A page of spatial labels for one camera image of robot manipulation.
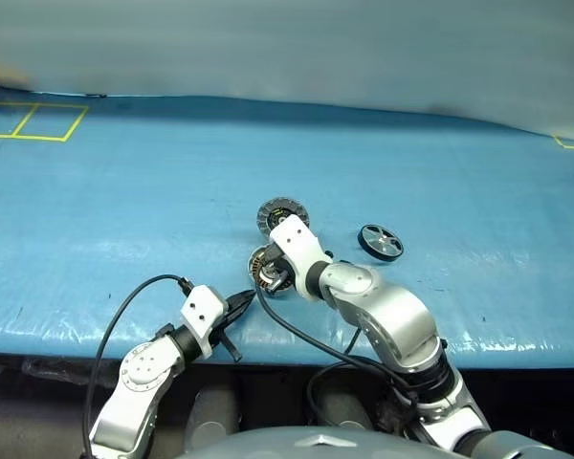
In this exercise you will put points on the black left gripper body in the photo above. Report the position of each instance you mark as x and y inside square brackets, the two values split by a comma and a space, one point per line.
[227, 342]

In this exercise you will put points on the blue plastic table cover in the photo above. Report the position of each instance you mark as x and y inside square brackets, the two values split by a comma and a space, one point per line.
[124, 215]

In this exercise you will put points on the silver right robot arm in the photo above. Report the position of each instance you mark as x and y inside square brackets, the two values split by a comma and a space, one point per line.
[392, 315]

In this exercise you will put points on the black spoked rotor wheel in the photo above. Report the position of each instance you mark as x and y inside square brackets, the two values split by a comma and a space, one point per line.
[380, 241]

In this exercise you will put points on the grey robot torso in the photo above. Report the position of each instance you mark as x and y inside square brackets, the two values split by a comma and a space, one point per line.
[315, 447]

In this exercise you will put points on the copper wound motor base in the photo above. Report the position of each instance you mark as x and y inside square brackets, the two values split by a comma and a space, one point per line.
[257, 265]

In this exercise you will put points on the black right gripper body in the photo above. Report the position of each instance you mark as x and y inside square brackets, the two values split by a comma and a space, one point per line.
[282, 281]

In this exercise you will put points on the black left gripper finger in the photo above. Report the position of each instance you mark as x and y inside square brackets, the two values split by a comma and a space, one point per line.
[241, 299]
[238, 315]

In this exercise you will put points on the silver ribbed motor cover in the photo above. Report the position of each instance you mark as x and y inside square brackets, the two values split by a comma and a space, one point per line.
[268, 210]

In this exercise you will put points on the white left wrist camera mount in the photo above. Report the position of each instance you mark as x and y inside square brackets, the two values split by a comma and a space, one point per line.
[203, 306]

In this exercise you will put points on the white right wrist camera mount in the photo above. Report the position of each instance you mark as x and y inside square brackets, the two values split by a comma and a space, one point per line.
[296, 239]

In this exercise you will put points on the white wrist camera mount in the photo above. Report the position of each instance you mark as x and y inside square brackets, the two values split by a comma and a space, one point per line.
[296, 239]
[203, 306]

